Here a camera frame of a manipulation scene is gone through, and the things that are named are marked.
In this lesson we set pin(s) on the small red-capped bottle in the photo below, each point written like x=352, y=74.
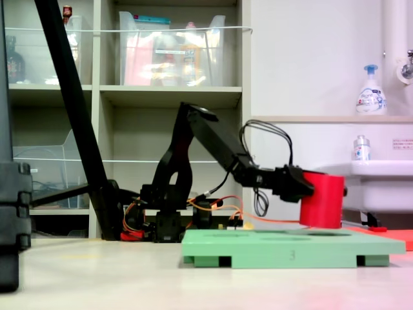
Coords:
x=67, y=13

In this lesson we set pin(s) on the dark glass bottle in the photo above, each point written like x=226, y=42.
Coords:
x=14, y=64

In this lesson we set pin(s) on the red black table clamp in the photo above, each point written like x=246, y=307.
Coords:
x=132, y=235

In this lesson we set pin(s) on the beige shelf unit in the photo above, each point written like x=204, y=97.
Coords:
x=167, y=93

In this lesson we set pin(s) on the small clear sanitizer bottle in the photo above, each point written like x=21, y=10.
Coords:
x=361, y=150

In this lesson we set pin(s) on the red cylinder block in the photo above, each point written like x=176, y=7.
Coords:
x=322, y=203

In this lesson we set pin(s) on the white sink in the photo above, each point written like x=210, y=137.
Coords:
x=380, y=187

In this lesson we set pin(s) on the white foam soap bottle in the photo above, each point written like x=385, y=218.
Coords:
x=371, y=97

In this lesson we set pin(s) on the white wall label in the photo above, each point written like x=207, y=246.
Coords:
x=403, y=144

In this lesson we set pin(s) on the notched black stack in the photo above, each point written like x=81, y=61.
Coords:
x=13, y=219

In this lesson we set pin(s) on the clear plastic tray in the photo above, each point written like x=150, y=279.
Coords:
x=51, y=174

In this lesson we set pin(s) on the narrow clear plastic bin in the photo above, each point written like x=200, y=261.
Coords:
x=75, y=38

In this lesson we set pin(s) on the metal faucet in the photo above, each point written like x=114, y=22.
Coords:
x=407, y=68

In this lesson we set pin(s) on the green shape sorting board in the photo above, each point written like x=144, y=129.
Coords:
x=274, y=252

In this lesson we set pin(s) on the large clear plastic bin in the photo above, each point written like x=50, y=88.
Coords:
x=171, y=58

